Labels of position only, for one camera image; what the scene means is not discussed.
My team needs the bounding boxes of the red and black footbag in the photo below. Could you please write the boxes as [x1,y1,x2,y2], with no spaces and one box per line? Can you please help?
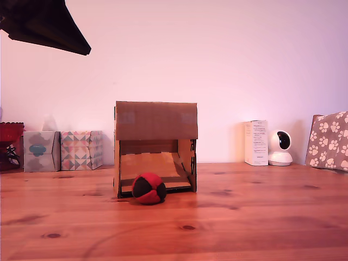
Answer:
[131,171,167,206]

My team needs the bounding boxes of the small white round camera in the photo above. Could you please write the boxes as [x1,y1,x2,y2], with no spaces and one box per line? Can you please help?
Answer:
[268,129,294,167]

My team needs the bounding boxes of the white tissue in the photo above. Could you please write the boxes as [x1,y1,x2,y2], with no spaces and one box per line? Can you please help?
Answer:
[42,115,58,133]

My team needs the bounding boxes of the red glass bowl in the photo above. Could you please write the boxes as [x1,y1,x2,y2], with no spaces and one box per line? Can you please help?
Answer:
[0,121,26,172]

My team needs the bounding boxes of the black twisted wire piece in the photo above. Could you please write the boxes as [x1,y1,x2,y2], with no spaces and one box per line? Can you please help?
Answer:
[5,145,22,167]

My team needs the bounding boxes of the grey cloud print tissue box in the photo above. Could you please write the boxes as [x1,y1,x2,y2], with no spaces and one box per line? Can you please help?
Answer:
[23,130,62,173]

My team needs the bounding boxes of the triangle pattern tissue box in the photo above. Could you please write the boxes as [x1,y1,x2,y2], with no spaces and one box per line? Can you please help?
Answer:
[60,130,104,171]

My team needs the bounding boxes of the cardboard dice tower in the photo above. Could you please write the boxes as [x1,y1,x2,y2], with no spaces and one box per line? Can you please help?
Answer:
[113,101,198,200]

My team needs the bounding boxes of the white printed carton box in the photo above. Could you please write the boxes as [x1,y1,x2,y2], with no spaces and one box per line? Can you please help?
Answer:
[243,120,270,166]

